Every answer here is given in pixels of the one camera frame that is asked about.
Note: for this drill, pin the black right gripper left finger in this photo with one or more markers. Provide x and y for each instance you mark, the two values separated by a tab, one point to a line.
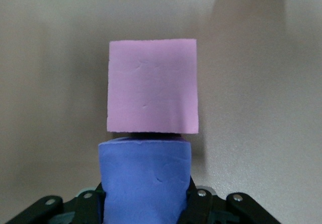
86	209

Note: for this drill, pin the mauve pink foam block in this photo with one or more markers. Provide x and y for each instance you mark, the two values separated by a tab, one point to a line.
152	86

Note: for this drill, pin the purple foam block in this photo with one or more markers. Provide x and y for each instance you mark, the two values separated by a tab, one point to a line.
146	181

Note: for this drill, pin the paper table cover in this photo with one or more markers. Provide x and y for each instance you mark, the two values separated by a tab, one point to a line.
251	83

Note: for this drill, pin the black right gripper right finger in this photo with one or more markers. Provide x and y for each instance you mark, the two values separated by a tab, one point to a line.
201	206

